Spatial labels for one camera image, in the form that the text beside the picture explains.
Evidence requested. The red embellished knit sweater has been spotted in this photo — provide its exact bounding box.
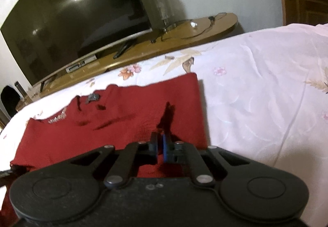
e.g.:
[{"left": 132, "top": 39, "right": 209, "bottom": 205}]
[{"left": 0, "top": 72, "right": 208, "bottom": 227}]

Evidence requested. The floral white bed sheet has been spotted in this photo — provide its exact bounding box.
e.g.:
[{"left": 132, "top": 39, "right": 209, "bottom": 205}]
[{"left": 1, "top": 24, "right": 327, "bottom": 226}]

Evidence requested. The wooden TV stand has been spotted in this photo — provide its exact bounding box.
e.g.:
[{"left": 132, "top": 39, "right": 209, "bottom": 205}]
[{"left": 16, "top": 13, "right": 238, "bottom": 111}]

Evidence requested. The small white object on stand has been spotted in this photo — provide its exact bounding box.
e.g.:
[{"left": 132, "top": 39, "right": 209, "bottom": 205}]
[{"left": 190, "top": 20, "right": 198, "bottom": 28}]

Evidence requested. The grey remote in holder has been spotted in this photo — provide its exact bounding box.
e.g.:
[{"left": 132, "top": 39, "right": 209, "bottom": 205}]
[{"left": 15, "top": 81, "right": 28, "bottom": 99}]

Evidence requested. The black chair back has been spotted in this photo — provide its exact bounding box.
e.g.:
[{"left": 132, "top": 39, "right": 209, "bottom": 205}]
[{"left": 1, "top": 85, "right": 21, "bottom": 117}]

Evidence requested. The clear glass vase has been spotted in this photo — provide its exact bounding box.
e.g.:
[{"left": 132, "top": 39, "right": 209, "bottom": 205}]
[{"left": 152, "top": 0, "right": 176, "bottom": 33}]

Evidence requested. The large black curved television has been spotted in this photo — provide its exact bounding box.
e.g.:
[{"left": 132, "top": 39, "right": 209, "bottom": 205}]
[{"left": 1, "top": 0, "right": 151, "bottom": 84}]

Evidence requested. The black cable on stand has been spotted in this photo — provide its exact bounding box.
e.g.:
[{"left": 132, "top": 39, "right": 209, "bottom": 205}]
[{"left": 149, "top": 12, "right": 229, "bottom": 44}]

